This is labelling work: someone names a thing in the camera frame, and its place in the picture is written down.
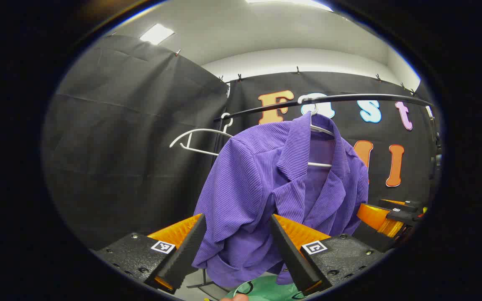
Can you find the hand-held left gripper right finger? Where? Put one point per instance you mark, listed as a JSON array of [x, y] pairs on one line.
[[291, 255]]

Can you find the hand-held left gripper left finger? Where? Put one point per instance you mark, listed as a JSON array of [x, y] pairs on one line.
[[186, 251]]

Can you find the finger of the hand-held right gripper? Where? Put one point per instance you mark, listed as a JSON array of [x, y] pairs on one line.
[[406, 207], [377, 217]]

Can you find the black clothes rack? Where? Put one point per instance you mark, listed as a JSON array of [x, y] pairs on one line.
[[370, 98]]

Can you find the white plastic hanger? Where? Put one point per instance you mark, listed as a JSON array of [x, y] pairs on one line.
[[207, 130], [321, 164]]

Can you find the green laundry hamper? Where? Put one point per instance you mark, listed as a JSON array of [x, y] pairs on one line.
[[266, 291]]

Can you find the row of backdrop clips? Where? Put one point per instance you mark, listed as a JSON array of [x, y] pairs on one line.
[[297, 70]]

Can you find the black backdrop cloth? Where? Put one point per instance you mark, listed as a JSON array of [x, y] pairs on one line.
[[412, 159], [119, 146]]

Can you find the purple ribbed shirt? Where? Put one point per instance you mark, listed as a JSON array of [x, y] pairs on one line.
[[245, 188]]

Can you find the small rectangular ceiling light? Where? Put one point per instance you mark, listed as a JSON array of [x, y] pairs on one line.
[[156, 34]]

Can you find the large ceiling light panel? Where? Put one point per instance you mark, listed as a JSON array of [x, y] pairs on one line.
[[291, 2]]

